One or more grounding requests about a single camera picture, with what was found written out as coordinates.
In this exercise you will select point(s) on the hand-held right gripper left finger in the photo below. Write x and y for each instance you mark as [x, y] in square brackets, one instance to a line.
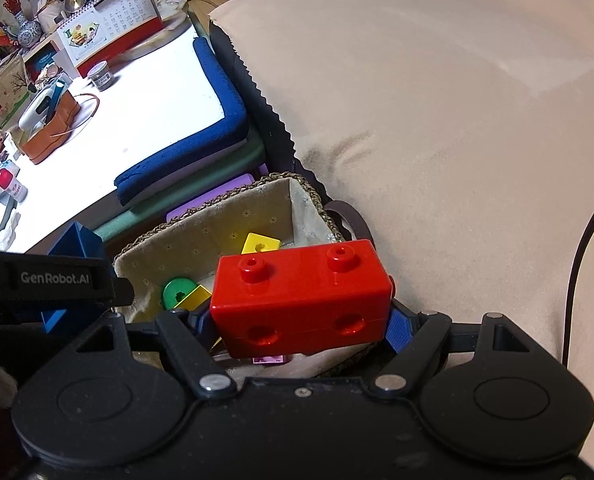
[204, 327]

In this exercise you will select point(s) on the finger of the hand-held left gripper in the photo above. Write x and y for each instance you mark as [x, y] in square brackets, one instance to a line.
[123, 292]

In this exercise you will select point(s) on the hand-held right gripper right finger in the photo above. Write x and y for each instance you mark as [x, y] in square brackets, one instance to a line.
[401, 332]

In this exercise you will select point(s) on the yellow window frame block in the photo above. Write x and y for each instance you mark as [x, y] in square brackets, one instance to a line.
[197, 297]

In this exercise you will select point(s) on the green disc block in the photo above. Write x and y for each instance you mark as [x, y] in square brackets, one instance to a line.
[174, 292]

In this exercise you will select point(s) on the blue hollow block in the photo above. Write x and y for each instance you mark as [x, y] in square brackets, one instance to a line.
[74, 242]

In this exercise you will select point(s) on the woven basket with floral lining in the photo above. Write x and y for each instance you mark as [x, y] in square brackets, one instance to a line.
[192, 250]

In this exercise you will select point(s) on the yellow cube block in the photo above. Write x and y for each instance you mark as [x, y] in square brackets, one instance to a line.
[260, 244]

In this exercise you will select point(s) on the long red block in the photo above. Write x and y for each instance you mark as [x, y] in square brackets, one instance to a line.
[302, 300]

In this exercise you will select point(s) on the green foam mat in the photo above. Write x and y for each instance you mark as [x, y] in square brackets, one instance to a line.
[142, 215]

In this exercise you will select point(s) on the small bottle with red cap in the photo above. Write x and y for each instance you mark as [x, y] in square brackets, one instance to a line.
[11, 185]

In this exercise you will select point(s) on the purple foam mat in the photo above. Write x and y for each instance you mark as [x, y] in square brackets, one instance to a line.
[212, 197]

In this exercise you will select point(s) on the orange leather pouch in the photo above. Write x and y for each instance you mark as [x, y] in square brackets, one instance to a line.
[52, 135]

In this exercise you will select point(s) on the white handheld device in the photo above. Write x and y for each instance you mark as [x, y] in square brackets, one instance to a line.
[39, 105]

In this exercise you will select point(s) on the card with tree drawing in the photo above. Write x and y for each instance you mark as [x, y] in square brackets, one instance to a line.
[9, 90]

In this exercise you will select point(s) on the beige blanket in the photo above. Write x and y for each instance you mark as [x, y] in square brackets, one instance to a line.
[427, 135]

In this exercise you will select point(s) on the blue cushion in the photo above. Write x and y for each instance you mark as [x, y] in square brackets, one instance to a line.
[222, 110]

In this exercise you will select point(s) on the small dark jar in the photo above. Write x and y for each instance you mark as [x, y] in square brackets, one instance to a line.
[102, 76]

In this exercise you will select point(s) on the blue and white porcelain vase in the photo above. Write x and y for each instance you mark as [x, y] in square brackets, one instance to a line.
[28, 32]

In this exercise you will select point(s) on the desk calendar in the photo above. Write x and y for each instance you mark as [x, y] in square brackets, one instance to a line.
[117, 22]

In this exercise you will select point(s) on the metal bowl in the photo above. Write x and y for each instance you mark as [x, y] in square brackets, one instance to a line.
[76, 0]

